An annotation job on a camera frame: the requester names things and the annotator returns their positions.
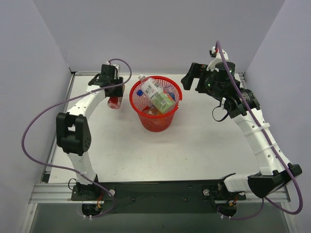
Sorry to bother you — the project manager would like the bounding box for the tall clear blue-cap bottle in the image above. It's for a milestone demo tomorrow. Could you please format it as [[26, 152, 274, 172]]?
[[137, 90, 153, 107]]

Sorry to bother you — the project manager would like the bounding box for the green tea bottle white label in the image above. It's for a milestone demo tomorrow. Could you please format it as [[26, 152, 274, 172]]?
[[138, 74, 176, 114]]

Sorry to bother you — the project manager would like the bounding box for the small orange juice bottle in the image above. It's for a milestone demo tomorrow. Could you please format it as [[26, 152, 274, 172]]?
[[143, 107, 160, 116]]

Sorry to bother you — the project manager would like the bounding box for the crushed clear blue-label bottle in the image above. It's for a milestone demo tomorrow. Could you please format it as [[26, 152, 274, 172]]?
[[163, 85, 176, 101]]

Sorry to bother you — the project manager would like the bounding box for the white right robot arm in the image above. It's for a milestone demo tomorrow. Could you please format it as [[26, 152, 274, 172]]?
[[181, 62, 302, 198]]

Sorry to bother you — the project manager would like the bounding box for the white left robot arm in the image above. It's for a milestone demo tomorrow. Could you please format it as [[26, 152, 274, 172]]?
[[56, 63, 123, 200]]

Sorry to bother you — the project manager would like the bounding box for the red mesh plastic bin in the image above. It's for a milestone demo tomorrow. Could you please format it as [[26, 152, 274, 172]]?
[[129, 76, 182, 132]]

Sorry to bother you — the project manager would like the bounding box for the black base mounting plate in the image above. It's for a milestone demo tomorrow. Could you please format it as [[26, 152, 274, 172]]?
[[71, 180, 246, 215]]

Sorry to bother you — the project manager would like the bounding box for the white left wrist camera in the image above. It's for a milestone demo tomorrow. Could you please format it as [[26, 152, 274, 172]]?
[[106, 61, 120, 79]]

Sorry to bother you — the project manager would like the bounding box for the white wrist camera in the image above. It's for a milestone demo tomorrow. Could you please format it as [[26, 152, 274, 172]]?
[[207, 46, 223, 71], [106, 61, 120, 79]]

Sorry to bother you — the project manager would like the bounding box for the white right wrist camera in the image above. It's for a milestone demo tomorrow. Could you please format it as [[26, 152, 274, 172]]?
[[207, 46, 223, 71]]

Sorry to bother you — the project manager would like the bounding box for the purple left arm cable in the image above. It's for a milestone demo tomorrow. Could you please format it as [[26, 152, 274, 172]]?
[[21, 58, 133, 218]]

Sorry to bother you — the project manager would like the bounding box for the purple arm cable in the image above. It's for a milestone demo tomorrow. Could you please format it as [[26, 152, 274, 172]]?
[[215, 40, 304, 220], [21, 58, 133, 218]]

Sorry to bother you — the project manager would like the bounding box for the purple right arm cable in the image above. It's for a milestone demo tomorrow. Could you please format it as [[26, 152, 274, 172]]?
[[215, 40, 304, 220]]

